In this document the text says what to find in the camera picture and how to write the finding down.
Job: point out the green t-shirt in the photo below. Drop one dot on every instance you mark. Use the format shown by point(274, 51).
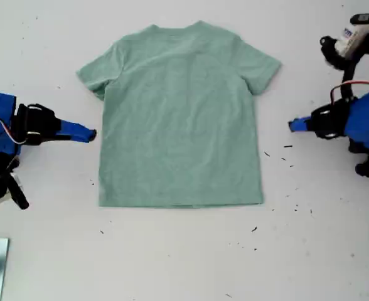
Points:
point(178, 125)

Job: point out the camera black stalk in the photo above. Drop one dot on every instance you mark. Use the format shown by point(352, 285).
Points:
point(349, 73)

